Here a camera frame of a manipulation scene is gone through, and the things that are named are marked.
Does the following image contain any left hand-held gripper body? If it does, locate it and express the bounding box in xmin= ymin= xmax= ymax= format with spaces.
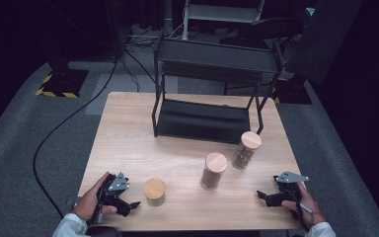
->
xmin=100 ymin=171 xmax=131 ymax=217

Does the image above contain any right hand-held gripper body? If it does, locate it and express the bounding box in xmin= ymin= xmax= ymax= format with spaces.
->
xmin=273 ymin=170 xmax=311 ymax=203

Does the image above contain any short glass jar wooden lid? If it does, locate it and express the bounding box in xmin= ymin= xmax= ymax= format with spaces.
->
xmin=142 ymin=177 xmax=167 ymax=207

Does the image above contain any tall glass jar wooden lid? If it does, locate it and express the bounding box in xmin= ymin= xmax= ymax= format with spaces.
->
xmin=231 ymin=130 xmax=264 ymax=171

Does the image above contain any medium glass jar wooden lid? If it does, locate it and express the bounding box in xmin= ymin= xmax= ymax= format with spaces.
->
xmin=199 ymin=151 xmax=229 ymax=192

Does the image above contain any black two-tier metal shelf rack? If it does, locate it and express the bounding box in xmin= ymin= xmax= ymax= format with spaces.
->
xmin=151 ymin=31 xmax=288 ymax=145

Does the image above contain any person's right hand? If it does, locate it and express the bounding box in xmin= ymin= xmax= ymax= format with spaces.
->
xmin=280 ymin=184 xmax=328 ymax=227

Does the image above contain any person's left hand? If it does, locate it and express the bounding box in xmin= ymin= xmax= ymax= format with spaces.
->
xmin=73 ymin=171 xmax=118 ymax=221

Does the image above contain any black base with hazard stripes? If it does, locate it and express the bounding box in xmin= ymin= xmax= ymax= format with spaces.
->
xmin=271 ymin=76 xmax=313 ymax=106
xmin=35 ymin=67 xmax=90 ymax=100

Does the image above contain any large dark panel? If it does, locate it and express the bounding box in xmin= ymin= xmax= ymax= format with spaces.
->
xmin=283 ymin=0 xmax=365 ymax=85

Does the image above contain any white metal stand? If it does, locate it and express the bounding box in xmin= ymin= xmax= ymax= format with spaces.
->
xmin=181 ymin=0 xmax=266 ymax=41

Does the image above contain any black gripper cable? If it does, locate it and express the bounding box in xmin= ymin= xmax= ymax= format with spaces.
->
xmin=87 ymin=184 xmax=107 ymax=227
xmin=289 ymin=189 xmax=316 ymax=232

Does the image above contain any thick black floor cable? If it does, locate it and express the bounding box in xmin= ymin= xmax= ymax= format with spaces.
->
xmin=32 ymin=55 xmax=119 ymax=220

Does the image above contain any thin black floor cable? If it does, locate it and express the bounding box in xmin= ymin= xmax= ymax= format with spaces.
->
xmin=123 ymin=48 xmax=158 ymax=94

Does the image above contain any bundle of floor cables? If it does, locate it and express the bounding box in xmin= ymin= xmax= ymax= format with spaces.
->
xmin=126 ymin=23 xmax=166 ymax=49

